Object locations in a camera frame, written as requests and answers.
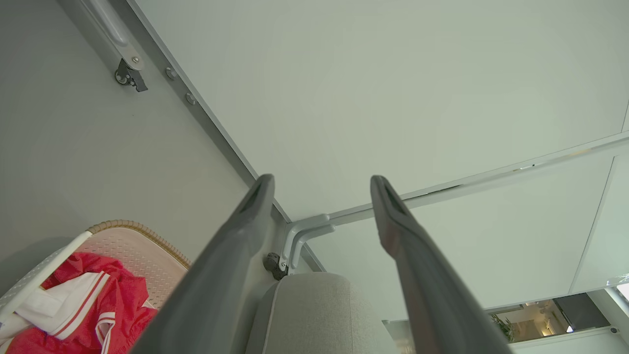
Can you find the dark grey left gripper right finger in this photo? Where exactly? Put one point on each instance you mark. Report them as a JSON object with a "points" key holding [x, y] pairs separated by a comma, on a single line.
{"points": [[432, 295]]}

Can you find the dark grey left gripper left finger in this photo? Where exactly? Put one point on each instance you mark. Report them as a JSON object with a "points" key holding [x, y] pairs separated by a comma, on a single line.
{"points": [[216, 275]]}

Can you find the red and white garment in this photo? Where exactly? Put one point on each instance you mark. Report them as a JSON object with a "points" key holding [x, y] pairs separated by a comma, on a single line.
{"points": [[128, 295]]}

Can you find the red jacket white striped collar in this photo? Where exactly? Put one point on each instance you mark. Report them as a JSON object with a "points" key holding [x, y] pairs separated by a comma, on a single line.
{"points": [[69, 305]]}

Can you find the black partition caster wheel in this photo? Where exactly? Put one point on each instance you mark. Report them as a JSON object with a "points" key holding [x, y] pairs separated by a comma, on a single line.
{"points": [[271, 263], [128, 76]]}

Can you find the white laundry basket wicker rim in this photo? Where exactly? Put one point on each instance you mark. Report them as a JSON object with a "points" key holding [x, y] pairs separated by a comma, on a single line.
{"points": [[142, 255]]}

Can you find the green potted plant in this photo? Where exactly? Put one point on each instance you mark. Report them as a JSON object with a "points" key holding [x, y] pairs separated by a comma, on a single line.
{"points": [[504, 327]]}

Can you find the white partition panel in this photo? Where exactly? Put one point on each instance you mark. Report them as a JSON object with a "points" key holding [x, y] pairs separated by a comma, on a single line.
{"points": [[491, 236], [609, 236], [393, 73]]}

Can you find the grey fabric ottoman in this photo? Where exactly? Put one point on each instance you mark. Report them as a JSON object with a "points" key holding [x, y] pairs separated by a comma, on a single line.
{"points": [[314, 314]]}

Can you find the grey partition foot bracket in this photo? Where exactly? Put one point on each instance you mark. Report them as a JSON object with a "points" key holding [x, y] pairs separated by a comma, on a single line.
{"points": [[115, 29], [302, 231]]}

